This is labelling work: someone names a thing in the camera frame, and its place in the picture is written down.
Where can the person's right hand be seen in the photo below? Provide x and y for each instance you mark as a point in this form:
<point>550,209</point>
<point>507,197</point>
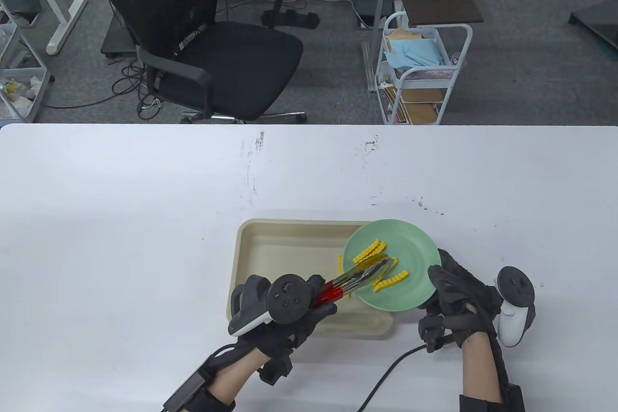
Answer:
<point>463,305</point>

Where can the person's left hand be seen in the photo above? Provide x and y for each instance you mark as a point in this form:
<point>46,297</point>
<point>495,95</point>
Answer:
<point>299,330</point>

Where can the yellow crinkle-cut fries stick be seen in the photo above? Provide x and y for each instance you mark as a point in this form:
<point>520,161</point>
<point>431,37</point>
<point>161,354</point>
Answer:
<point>340,264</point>
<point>365,249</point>
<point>374,253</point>
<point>391,280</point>
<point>393,262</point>

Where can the green plate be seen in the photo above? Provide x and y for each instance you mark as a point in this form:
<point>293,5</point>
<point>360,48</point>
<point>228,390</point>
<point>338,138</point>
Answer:
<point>410,248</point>

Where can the cream baking tray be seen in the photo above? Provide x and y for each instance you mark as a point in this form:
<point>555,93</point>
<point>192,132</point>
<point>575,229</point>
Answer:
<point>270,248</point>

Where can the person's right forearm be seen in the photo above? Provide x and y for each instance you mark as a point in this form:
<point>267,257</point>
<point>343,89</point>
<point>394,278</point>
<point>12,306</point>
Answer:
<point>483,373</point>

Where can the person's left forearm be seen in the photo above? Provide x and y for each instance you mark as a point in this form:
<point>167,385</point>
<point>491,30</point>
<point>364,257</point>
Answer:
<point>239,373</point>

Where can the black white left hand controller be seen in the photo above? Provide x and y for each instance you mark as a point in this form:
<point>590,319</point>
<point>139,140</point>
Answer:
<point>287,298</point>

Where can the black white hand controller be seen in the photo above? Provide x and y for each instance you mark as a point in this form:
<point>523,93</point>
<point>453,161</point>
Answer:
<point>287,298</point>
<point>514,284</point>

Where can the black right glove sensor module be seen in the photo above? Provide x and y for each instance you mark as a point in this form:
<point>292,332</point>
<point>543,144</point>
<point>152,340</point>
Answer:
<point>430,334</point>

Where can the black glove sensor module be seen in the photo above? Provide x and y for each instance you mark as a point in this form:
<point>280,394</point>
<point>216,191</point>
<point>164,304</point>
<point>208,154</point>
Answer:
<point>430,334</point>
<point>275,369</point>

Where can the black left glove sensor module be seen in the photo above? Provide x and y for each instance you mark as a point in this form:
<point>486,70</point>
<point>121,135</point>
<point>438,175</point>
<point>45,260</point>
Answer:
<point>275,369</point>

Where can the black white right hand controller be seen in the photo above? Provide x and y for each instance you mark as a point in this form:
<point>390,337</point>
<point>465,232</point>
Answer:
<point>514,284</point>

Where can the black right wrist sensor box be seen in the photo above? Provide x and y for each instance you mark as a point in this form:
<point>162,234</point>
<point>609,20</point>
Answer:
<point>514,400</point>

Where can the black wrist sensor box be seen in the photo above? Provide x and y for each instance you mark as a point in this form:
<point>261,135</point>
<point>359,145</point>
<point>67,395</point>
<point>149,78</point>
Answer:
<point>183,392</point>
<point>514,400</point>

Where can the black left wrist sensor box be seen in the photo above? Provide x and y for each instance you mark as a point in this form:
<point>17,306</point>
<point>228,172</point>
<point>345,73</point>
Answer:
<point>183,392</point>

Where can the brown cardboard pieces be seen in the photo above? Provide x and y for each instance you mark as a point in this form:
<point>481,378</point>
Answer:
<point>420,112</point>

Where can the white rolling cart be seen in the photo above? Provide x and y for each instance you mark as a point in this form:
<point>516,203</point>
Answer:
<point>450,86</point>

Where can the blue paper sheets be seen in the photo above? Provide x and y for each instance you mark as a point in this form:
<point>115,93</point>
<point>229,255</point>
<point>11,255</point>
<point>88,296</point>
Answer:
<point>415,52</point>

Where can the black mesh office chair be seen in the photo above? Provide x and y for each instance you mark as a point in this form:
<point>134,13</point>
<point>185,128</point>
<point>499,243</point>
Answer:
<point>231,59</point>

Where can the black power strip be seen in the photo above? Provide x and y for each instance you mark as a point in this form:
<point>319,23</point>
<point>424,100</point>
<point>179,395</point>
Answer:
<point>294,18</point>

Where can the black floor platform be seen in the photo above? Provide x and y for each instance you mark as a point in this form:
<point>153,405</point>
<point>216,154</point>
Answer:
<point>601,21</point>

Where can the black floor stand base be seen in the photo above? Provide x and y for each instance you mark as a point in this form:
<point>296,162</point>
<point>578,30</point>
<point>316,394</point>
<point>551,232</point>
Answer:
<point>116,40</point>

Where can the white storage bin cart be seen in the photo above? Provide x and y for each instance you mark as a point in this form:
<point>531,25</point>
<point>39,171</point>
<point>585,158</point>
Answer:
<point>29,98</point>

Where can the white desk leg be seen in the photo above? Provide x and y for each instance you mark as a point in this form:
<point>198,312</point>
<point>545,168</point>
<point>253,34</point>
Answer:
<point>67,21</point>

